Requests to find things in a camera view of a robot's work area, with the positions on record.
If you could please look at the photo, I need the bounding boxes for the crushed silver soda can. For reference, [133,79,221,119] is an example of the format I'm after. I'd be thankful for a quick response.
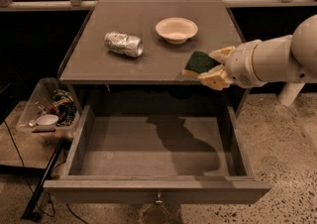
[104,32,144,58]

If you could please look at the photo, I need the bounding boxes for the green and yellow sponge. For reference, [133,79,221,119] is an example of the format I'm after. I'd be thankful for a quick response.
[182,51,219,77]

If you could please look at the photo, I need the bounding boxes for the clear plastic storage bin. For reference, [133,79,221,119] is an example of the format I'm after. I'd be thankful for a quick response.
[16,78,80,144]

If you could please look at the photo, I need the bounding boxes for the black metal bar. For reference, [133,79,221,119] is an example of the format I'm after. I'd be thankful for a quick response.
[22,139,65,221]

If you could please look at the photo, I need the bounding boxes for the colourful clutter in bin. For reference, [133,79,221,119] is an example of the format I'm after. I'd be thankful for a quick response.
[36,89,77,127]

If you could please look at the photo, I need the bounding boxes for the grey cabinet with counter top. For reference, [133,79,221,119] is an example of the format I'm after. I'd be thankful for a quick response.
[56,0,264,117]

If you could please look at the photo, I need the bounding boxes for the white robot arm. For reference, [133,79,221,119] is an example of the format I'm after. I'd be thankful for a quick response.
[198,15,317,106]

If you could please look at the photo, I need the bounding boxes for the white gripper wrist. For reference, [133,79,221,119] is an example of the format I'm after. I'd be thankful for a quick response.
[197,40,264,91]

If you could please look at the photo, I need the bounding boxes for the open grey top drawer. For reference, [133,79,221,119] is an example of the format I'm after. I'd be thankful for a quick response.
[45,107,270,204]

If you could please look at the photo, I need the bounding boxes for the black cable on floor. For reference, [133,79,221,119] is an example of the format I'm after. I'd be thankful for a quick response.
[3,120,90,224]

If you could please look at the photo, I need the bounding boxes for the small white bowl in bin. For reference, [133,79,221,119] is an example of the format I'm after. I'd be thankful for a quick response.
[36,114,58,126]

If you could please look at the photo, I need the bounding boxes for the white paper bowl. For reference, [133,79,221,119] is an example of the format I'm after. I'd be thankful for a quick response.
[156,18,198,45]

